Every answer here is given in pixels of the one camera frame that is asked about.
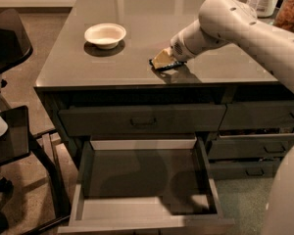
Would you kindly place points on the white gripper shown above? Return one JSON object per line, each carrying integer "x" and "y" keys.
{"x": 180, "y": 50}

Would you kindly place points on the blue rxbar blueberry wrapper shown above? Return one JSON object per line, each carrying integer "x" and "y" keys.
{"x": 171, "y": 66}

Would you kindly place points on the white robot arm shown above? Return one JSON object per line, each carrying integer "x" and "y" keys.
{"x": 230, "y": 21}

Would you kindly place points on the closed grey top drawer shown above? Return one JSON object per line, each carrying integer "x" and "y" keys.
{"x": 188, "y": 118}

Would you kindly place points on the grey middle right drawer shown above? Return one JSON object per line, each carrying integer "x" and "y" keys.
{"x": 250, "y": 146}

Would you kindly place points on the grey bottom right drawer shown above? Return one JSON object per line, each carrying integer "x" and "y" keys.
{"x": 241, "y": 170}

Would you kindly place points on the open grey middle drawer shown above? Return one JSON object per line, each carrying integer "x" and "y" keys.
{"x": 146, "y": 189}

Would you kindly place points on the grey top right drawer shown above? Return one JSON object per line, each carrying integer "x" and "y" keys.
{"x": 256, "y": 115}

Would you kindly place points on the white paper bowl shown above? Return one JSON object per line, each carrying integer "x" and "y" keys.
{"x": 105, "y": 36}

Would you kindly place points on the black office chair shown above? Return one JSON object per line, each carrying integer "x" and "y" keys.
{"x": 18, "y": 143}

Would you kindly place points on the grey cabinet counter frame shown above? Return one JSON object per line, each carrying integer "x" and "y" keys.
{"x": 79, "y": 74}

